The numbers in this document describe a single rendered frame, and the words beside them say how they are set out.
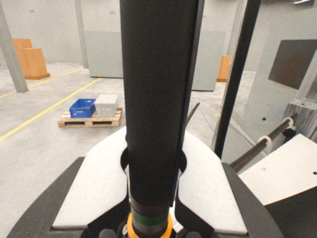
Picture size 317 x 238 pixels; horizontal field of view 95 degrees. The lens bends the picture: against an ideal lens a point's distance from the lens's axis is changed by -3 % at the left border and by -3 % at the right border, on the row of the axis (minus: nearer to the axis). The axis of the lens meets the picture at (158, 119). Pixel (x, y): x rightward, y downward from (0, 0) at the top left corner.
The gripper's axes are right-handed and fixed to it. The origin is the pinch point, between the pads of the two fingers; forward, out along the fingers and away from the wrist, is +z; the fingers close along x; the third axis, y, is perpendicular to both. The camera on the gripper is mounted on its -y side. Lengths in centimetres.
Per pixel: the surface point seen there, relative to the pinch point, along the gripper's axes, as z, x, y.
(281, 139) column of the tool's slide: 40, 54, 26
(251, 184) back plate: 19.5, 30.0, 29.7
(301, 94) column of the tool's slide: 41, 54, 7
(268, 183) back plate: 17.3, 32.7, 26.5
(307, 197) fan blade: 2.8, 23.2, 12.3
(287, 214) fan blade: 1.1, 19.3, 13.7
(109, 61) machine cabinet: 705, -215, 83
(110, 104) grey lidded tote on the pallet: 267, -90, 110
